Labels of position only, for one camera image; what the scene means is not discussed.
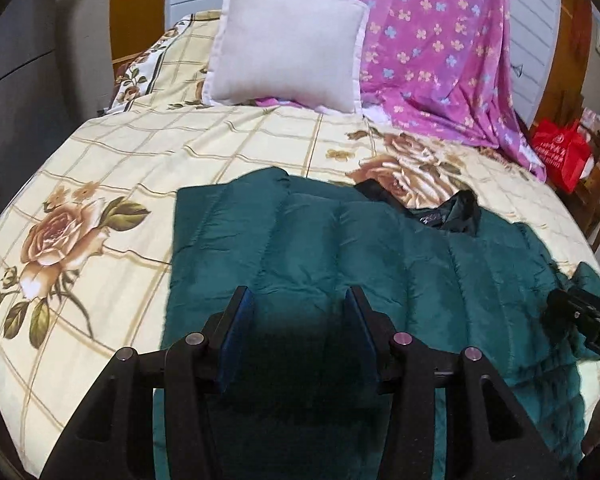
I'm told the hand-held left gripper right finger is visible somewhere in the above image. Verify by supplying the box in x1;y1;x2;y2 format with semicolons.
344;286;567;480

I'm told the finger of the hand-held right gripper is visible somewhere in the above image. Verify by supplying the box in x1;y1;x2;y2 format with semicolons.
540;286;588;333

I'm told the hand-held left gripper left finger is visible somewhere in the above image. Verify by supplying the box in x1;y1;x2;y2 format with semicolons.
40;285;256;480

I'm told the dark green puffer jacket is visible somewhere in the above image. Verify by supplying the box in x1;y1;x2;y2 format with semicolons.
152;167;600;480

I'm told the wooden shelf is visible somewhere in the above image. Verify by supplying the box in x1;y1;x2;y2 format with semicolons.
562;105;600;251

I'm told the red shopping bag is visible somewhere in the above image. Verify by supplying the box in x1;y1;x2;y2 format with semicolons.
530;117;593;195

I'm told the cream floral bed sheet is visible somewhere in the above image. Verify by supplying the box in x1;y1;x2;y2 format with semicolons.
0;10;600;480

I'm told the white slatted headboard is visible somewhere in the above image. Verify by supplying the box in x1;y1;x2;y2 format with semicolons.
167;0;565;121

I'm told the white square pillow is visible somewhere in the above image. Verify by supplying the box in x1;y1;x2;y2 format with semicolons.
202;0;371;115

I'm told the purple floral blanket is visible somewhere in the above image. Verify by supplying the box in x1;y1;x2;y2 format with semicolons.
250;0;548;183

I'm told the grey cabinet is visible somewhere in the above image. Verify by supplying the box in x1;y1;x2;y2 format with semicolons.
0;0;112;176

